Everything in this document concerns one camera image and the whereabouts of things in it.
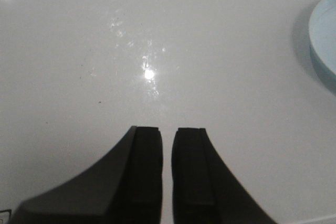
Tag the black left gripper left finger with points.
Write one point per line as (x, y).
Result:
(125, 186)

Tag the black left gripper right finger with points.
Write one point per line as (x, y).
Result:
(204, 189)

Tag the light blue round plate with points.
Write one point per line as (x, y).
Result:
(321, 31)

